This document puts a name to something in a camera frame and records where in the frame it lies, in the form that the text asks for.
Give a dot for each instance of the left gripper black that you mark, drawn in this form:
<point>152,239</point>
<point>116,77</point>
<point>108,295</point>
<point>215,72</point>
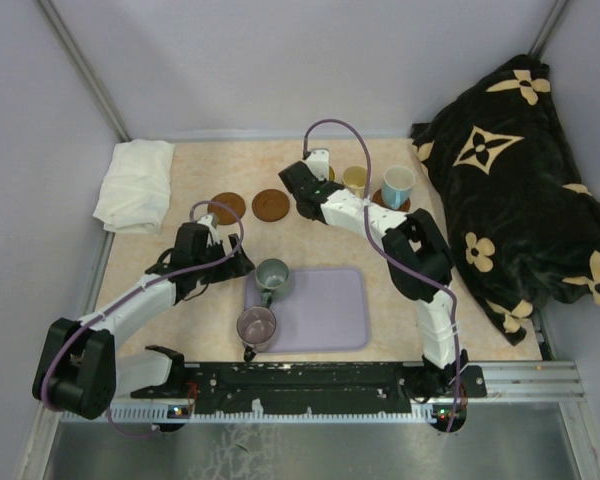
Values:
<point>237,267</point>

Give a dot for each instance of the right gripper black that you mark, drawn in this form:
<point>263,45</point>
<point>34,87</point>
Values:
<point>323,182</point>

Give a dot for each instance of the cream mug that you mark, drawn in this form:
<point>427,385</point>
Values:
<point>355,179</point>

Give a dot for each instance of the dark brown wooden coaster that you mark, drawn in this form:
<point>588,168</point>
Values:
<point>378,199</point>

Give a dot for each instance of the grey green mug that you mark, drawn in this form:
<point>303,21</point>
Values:
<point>274,281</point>

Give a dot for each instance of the white light-blue mug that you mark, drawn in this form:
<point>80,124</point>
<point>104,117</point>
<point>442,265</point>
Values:
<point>398,182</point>

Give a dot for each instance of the purple mug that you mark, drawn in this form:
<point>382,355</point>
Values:
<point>257,328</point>

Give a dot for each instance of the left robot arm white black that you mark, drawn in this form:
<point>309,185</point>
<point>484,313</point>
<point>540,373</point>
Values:
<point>78,370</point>

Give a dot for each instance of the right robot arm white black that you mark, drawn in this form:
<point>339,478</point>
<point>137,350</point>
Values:
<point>418,258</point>

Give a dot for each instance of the white folded cloth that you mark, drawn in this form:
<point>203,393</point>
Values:
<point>135,192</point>

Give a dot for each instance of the lavender plastic tray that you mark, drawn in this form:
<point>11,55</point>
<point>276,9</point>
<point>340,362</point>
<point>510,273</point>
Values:
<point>325,312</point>

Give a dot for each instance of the black floral blanket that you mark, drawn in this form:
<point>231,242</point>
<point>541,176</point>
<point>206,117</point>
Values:
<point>522,226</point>

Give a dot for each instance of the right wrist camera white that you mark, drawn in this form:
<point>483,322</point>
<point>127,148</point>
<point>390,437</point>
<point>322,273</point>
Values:
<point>318,162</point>

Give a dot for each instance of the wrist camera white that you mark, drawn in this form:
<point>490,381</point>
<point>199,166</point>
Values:
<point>210,221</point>
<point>318,162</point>

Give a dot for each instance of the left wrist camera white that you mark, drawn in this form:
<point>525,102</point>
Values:
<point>210,221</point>

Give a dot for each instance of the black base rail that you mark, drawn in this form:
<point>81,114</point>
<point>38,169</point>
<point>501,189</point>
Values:
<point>319,388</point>

